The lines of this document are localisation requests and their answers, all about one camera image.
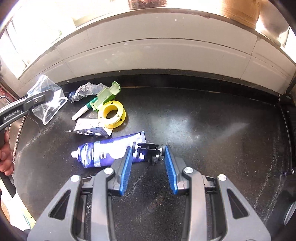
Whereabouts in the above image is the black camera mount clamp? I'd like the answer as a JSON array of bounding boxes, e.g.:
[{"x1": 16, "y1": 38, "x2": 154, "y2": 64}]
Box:
[{"x1": 132, "y1": 142, "x2": 165, "y2": 164}]

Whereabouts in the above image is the yellow tape spool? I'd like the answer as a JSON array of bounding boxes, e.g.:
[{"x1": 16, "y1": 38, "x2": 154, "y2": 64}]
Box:
[{"x1": 98, "y1": 100, "x2": 126, "y2": 129}]

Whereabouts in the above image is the brown ceramic jar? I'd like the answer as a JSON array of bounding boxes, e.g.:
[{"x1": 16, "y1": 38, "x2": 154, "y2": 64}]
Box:
[{"x1": 221, "y1": 0, "x2": 261, "y2": 29}]

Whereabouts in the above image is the blister pack card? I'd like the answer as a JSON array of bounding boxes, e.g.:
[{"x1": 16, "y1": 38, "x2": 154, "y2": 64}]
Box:
[{"x1": 68, "y1": 118, "x2": 113, "y2": 137}]

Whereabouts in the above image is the person's left hand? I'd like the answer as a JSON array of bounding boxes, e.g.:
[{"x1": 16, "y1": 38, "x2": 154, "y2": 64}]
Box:
[{"x1": 0, "y1": 131, "x2": 14, "y2": 176}]

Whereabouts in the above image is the blue white tube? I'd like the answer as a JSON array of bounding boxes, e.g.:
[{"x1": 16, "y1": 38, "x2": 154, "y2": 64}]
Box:
[{"x1": 71, "y1": 131, "x2": 146, "y2": 168}]

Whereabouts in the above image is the green white marker tool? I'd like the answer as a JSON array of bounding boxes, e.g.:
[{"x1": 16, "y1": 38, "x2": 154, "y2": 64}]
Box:
[{"x1": 72, "y1": 81, "x2": 121, "y2": 121}]

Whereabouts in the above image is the jar of red dried goods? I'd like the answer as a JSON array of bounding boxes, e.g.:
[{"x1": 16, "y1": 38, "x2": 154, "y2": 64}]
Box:
[{"x1": 128, "y1": 0, "x2": 167, "y2": 9}]

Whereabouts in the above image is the crumpled blue grey wrapper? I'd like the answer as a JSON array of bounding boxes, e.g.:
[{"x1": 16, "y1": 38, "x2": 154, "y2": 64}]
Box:
[{"x1": 68, "y1": 82, "x2": 106, "y2": 103}]

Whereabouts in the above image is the clear plastic bag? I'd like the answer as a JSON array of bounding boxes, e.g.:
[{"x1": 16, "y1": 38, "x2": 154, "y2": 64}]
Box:
[{"x1": 27, "y1": 75, "x2": 68, "y2": 125}]

